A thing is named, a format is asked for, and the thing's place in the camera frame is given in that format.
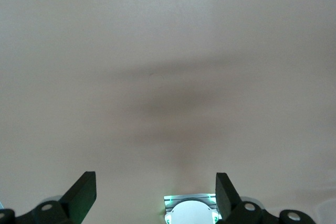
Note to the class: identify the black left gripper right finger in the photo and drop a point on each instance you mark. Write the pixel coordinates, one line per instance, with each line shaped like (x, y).
(224, 197)

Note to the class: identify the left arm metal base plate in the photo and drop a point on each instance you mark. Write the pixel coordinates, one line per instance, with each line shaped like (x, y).
(183, 197)

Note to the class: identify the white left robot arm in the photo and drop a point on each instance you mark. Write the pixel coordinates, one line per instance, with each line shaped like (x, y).
(191, 212)

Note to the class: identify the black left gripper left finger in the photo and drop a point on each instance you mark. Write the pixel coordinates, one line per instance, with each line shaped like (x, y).
(78, 197)

